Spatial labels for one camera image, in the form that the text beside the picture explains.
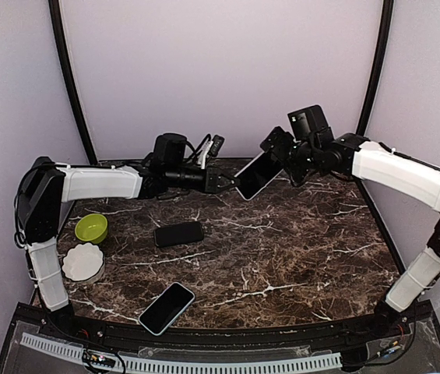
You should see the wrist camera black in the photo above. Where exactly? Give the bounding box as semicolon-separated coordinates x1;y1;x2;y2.
196;135;224;169
287;104;334;144

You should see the black left frame post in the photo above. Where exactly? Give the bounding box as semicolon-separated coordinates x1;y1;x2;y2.
48;0;98;165

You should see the white fluted bowl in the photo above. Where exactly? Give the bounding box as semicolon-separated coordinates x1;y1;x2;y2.
62;242;105;284

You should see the white silicone phone case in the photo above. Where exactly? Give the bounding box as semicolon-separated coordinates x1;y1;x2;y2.
234;150;285;202

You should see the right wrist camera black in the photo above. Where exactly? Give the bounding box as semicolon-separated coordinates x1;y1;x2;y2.
287;104;334;144

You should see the black frame post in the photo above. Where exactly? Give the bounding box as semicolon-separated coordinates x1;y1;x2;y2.
48;0;98;165
356;0;394;136

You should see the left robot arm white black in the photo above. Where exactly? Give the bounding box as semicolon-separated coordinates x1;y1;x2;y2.
13;132;240;340

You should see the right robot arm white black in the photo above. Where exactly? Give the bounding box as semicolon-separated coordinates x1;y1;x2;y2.
260;127;440;338

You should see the green bowl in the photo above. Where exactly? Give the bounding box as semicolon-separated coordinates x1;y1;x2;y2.
75;213;108;244

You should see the smartphone in light blue case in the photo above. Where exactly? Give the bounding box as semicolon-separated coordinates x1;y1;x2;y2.
139;282;195;336

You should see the white slotted cable duct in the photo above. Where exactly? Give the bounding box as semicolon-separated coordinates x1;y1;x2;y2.
19;333;343;373

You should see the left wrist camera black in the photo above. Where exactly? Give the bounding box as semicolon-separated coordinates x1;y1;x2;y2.
196;135;224;169

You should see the small circuit board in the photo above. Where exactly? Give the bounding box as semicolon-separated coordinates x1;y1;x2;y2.
82;350;116;369

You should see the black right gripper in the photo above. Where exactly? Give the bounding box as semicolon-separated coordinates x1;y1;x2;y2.
262;125;319;182

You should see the black table edge rail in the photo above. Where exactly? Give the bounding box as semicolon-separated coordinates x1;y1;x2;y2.
1;301;440;358

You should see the black right frame post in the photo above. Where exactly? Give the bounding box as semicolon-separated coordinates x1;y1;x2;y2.
356;0;394;136

